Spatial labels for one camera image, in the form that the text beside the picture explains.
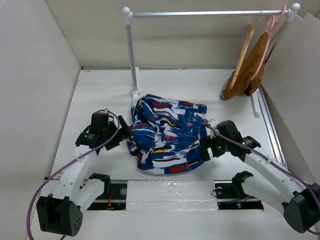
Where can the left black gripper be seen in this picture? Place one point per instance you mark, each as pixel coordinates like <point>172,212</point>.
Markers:
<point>120,135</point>

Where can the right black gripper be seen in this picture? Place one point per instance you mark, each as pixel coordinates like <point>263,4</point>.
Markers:
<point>205,143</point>

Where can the blue white red patterned trousers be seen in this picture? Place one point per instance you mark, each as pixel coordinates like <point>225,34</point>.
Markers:
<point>166,135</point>

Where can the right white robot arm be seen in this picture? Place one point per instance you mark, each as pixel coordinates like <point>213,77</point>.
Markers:
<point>295,199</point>

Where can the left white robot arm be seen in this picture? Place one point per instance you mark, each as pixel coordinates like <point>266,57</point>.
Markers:
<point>61,212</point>

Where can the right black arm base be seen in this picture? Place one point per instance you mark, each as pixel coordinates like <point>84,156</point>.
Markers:
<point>229,197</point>

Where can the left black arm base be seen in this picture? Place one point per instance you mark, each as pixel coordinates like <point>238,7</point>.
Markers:
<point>114,200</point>

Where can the brown trousers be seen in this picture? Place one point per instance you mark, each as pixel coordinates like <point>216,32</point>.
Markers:
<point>244,84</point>

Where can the wooden hanger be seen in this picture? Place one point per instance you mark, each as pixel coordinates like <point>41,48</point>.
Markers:
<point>245,47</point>

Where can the pink hanger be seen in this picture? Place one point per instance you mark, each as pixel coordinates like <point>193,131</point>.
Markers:
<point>271,24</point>

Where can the white clothes rack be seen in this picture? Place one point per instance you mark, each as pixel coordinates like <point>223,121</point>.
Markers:
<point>128,16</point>

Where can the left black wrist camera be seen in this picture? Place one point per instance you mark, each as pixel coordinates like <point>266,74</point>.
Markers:
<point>99,122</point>

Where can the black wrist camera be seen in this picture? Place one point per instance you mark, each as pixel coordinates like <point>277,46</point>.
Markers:
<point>99,122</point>
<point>228,129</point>

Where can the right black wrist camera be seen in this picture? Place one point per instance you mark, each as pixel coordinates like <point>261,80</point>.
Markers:
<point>228,129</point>

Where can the aluminium rail right side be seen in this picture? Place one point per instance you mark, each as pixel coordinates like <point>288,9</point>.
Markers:
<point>272,135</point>

